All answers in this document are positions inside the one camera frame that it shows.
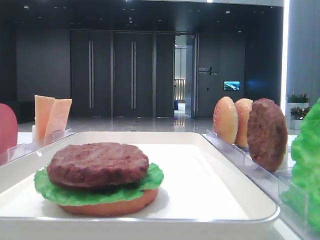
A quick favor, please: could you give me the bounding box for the brown meat patty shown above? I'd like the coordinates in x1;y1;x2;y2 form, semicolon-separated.
46;142;149;189
246;98;288;172

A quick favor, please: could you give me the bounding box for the green lettuce leaf on tray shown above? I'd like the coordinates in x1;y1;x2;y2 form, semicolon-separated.
33;163;164;206

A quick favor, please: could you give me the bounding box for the bottom bun under lettuce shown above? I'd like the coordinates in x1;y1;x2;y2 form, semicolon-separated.
59;188;159;217

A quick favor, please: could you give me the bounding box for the orange cheese slice right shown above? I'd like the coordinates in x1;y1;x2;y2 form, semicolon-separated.
44;98;72;138

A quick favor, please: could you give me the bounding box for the orange cheese slice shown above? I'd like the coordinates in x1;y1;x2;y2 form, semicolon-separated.
44;98;72;138
34;95;55;141

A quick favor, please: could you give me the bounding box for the orange cheese slice left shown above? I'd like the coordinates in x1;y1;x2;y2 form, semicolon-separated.
34;95;55;141

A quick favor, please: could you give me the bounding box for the upright red tomato slice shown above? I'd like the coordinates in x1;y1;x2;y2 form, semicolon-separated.
0;103;18;154

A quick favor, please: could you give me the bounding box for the upright green lettuce leaf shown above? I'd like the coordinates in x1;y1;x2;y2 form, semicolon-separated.
281;101;320;232

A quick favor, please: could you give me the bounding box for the sesame bun half left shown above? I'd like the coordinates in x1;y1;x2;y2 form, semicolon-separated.
213;96;239;145

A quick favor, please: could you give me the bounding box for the sesame bun half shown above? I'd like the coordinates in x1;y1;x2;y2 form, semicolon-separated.
213;96;239;145
235;98;253;148

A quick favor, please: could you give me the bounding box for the sesame bun half right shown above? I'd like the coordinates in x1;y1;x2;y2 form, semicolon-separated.
235;98;253;148

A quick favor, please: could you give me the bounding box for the white rectangular metal tray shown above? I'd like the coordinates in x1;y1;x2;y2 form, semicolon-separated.
0;132;280;240

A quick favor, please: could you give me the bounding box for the clear acrylic rack left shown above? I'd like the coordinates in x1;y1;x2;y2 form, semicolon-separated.
0;128;73;166

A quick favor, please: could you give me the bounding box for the clear acrylic rack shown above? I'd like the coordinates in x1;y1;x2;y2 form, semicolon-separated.
0;128;73;166
206;130;320;240

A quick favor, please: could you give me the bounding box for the clear acrylic rack right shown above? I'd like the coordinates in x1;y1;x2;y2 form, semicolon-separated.
206;130;320;240

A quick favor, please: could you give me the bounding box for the potted plants white planter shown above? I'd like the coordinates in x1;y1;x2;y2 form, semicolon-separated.
285;92;310;130

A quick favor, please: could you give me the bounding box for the wall mounted screen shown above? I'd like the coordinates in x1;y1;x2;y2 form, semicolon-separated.
223;81;240;91

